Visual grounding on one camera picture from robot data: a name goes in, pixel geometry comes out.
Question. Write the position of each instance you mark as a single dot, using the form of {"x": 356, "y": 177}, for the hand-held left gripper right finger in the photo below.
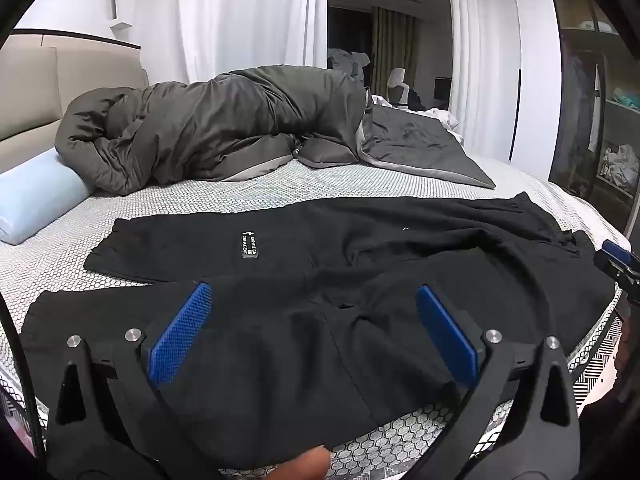
{"x": 447, "y": 332}

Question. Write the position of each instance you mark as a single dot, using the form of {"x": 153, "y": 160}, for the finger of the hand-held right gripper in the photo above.
{"x": 617, "y": 260}

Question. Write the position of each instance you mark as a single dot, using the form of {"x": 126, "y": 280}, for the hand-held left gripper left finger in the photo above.
{"x": 180, "y": 335}

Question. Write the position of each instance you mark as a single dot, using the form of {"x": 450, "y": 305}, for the black pants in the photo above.
{"x": 300, "y": 270}

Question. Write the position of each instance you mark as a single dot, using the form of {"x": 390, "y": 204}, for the person's left hand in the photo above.
{"x": 300, "y": 465}

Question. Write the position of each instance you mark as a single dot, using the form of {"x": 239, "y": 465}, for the white clothes pile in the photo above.
{"x": 620, "y": 165}

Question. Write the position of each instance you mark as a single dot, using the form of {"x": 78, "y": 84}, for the dark open wardrobe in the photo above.
{"x": 575, "y": 85}

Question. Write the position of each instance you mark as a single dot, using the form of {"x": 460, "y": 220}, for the light blue pillow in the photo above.
{"x": 35, "y": 195}

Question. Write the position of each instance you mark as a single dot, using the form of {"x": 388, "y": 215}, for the grey duvet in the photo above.
{"x": 200, "y": 120}

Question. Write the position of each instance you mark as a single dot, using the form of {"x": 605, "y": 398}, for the dark grey pillow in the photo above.
{"x": 327, "y": 152}

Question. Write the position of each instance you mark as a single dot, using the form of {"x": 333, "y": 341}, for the white office chair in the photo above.
{"x": 398, "y": 80}

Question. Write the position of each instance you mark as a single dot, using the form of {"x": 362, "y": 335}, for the white curtain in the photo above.
{"x": 480, "y": 35}

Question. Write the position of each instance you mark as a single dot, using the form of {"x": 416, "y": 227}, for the beige headboard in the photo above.
{"x": 90, "y": 70}

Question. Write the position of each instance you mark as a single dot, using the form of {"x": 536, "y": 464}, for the grey hanging clothes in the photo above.
{"x": 342, "y": 60}

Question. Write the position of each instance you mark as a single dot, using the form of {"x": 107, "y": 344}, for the olive curtain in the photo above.
{"x": 395, "y": 45}

